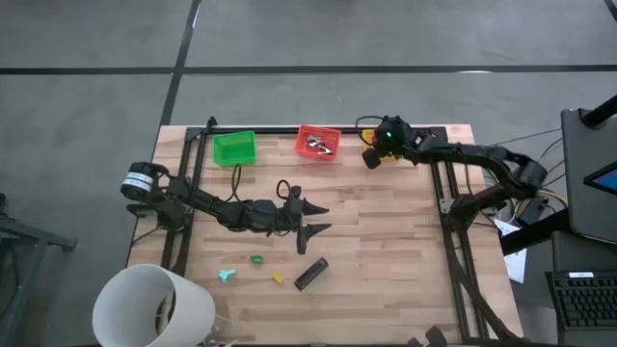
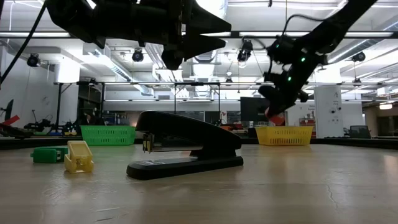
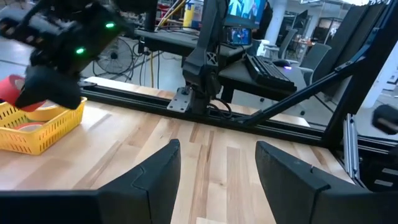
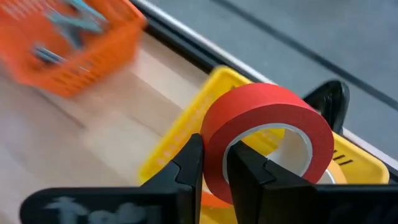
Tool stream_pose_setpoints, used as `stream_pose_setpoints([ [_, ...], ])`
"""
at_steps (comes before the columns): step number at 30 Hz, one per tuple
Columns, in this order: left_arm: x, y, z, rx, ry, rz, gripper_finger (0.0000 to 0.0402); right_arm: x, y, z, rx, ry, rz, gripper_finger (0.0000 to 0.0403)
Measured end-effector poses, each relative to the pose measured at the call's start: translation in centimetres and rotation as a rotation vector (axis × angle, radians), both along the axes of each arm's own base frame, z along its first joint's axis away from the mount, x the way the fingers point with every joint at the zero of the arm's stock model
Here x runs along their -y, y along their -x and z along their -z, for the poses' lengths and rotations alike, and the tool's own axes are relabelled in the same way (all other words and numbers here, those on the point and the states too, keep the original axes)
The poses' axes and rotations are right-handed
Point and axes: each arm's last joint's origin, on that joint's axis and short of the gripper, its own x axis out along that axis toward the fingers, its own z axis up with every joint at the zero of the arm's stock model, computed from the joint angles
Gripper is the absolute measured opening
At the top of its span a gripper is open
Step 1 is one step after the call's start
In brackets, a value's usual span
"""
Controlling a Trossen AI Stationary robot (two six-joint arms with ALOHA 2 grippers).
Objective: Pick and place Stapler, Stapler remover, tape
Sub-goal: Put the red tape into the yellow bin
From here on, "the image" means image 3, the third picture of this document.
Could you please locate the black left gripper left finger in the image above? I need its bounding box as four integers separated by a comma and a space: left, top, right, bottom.
93, 139, 182, 224

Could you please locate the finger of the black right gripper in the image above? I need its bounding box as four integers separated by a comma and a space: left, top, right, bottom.
14, 65, 83, 110

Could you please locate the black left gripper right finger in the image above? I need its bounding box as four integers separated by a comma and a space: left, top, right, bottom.
255, 141, 331, 224

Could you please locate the red tape roll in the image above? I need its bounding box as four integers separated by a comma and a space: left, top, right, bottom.
0, 74, 47, 113

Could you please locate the yellow plastic basket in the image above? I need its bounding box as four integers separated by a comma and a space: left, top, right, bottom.
0, 96, 88, 156

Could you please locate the round floor fan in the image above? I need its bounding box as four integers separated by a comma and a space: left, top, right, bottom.
95, 37, 135, 76

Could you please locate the black round pole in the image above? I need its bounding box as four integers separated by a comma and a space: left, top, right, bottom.
144, 0, 159, 32

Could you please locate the dark grey two-tier desk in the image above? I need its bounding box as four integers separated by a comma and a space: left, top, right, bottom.
135, 27, 312, 105

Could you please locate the black computer keyboard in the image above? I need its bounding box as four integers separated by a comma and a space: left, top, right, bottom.
244, 54, 298, 93

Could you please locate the yellow tall container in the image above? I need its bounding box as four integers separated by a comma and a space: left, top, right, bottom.
183, 0, 196, 29

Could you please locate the black computer mouse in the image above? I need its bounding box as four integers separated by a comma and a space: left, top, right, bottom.
272, 58, 292, 68

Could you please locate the grey office chair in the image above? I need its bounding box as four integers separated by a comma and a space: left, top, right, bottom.
278, 28, 299, 60
298, 42, 332, 85

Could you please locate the small tilted display screen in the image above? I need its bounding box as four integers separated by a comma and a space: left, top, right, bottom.
226, 27, 252, 47

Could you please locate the white round pillar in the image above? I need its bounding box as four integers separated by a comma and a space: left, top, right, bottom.
264, 0, 290, 45

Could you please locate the large computer monitor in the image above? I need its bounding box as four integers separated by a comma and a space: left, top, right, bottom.
223, 0, 268, 29

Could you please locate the silver metal mounting bracket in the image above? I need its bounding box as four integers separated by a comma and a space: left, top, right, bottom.
167, 86, 192, 113

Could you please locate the black aluminium table frame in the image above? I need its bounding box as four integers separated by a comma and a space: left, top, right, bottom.
79, 0, 398, 200

